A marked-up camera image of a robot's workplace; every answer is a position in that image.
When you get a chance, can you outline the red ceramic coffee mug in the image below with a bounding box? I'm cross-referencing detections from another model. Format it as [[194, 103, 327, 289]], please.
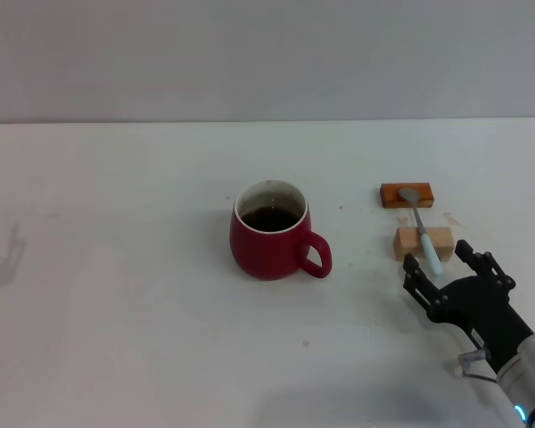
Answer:
[[229, 179, 333, 282]]

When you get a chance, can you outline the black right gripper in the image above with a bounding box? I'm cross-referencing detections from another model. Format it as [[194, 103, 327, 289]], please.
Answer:
[[403, 239, 535, 374]]

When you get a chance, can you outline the dark orange wooden block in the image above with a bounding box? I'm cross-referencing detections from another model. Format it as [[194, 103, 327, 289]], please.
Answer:
[[378, 183, 436, 210]]

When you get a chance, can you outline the metal spoon with blue handle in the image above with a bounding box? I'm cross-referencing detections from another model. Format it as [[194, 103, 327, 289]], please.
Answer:
[[397, 187, 444, 277]]

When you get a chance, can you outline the wrist cable with metal plug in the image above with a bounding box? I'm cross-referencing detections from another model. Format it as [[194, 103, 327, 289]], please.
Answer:
[[455, 348, 500, 383]]

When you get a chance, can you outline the light wooden block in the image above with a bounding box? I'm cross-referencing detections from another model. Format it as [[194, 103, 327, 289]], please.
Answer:
[[392, 226, 455, 263]]

